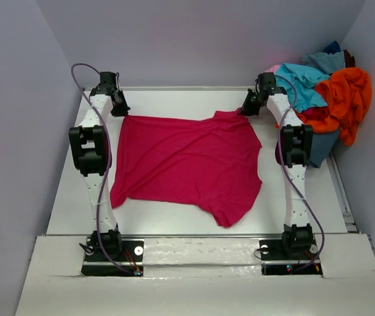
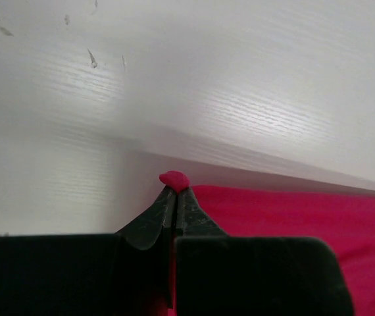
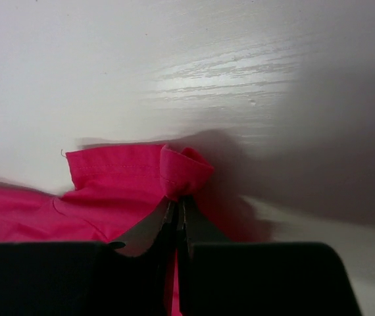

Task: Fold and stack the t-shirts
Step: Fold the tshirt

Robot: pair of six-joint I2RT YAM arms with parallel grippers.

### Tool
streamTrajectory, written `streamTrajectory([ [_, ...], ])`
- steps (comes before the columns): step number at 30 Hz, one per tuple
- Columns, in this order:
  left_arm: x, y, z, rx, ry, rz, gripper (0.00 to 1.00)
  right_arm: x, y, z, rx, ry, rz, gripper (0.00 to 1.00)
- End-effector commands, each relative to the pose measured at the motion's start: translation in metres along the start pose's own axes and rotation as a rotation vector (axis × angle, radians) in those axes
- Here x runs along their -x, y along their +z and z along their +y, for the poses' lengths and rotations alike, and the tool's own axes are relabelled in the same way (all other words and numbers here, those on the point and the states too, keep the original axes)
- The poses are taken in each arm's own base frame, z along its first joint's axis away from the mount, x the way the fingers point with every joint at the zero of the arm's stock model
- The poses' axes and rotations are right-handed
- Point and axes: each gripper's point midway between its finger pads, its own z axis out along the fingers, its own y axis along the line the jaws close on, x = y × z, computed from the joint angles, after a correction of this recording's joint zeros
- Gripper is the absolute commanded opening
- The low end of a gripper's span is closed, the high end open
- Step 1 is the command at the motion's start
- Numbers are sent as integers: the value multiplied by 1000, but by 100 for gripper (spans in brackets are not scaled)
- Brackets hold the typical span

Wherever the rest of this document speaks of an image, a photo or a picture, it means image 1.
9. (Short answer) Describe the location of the cyan t-shirt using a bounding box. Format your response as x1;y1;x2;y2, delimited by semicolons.
275;63;330;113

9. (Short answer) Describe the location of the magenta t-shirt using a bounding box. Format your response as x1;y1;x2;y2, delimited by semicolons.
110;111;262;228

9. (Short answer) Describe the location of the orange t-shirt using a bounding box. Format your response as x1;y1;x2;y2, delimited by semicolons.
293;67;372;146

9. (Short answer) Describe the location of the dark blue t-shirt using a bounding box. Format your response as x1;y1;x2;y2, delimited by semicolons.
323;41;341;55

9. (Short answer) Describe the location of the slate blue t-shirt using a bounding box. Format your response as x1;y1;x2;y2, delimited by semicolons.
308;128;340;168

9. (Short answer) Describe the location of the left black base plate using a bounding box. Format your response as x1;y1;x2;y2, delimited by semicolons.
79;238;144;277

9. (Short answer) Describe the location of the maroon t-shirt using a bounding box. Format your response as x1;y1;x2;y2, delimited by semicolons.
343;49;356;68

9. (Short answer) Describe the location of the pink t-shirt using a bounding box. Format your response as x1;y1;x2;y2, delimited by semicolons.
264;65;281;73

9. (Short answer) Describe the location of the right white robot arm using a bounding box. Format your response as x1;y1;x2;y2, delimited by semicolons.
238;88;314;260

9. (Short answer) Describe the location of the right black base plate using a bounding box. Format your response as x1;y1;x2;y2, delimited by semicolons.
254;239;323;276

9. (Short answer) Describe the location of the red t-shirt in pile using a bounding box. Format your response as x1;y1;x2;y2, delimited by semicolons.
301;107;329;121

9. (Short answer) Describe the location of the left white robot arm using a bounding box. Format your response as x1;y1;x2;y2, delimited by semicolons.
68;88;128;262

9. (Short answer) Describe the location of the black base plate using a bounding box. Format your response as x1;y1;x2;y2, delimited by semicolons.
254;239;323;276
79;238;144;277

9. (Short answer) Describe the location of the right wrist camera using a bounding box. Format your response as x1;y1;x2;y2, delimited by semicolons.
256;72;287;101

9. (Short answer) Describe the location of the grey-blue t-shirt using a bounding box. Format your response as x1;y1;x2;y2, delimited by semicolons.
301;51;346;75

